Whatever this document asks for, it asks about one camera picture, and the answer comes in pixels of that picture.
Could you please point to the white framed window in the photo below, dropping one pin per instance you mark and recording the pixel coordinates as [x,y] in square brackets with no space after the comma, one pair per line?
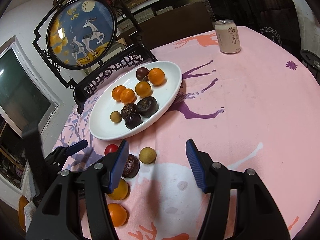
[22,87]

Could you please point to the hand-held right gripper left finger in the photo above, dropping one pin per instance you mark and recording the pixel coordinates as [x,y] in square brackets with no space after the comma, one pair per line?
[120,165]

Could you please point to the reddish brown plum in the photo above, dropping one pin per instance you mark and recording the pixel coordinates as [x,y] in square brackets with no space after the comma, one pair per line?
[142,73]

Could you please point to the large dark wrinkled fruit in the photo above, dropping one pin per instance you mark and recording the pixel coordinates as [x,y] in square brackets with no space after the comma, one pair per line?
[130,166]

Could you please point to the pale pink drink can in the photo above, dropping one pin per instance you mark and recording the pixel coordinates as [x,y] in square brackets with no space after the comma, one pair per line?
[228,37]

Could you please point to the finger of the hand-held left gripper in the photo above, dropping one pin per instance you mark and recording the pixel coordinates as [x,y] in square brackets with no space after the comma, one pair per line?
[77,146]
[56,161]

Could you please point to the black round stool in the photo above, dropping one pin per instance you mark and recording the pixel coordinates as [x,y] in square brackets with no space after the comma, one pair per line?
[311,60]

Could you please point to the brown flat board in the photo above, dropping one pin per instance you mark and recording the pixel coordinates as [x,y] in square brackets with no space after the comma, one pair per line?
[180,25]

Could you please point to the round deer picture screen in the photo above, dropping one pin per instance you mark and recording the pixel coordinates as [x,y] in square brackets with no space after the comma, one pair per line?
[80,30]

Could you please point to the white oval plate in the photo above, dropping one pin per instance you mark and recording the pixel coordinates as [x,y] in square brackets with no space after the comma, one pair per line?
[105,127]

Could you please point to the orange seat cushion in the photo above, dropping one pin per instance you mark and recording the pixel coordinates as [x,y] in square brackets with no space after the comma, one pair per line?
[23,210]

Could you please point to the orange mandarin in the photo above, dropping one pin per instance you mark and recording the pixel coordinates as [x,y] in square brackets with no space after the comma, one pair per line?
[156,76]
[118,92]

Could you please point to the large bumpy mandarin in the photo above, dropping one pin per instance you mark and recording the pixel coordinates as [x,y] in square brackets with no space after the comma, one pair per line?
[117,214]

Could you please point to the red cherry tomato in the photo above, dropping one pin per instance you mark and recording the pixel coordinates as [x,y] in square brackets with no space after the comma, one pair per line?
[111,149]

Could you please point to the yellow-orange round citrus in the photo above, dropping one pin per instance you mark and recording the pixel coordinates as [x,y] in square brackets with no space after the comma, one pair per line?
[143,88]

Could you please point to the pink printed tablecloth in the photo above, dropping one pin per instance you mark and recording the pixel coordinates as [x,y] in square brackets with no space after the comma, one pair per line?
[237,110]

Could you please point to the smooth round orange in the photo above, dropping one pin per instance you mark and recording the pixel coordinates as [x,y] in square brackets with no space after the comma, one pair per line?
[120,190]

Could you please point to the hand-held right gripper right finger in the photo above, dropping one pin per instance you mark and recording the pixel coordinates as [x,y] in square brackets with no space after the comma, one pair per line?
[196,165]

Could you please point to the oval orange citrus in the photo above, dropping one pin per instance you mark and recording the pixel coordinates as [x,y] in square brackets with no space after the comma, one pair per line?
[127,95]

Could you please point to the tan longan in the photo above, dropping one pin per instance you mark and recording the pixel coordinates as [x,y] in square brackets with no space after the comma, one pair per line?
[115,117]
[147,155]

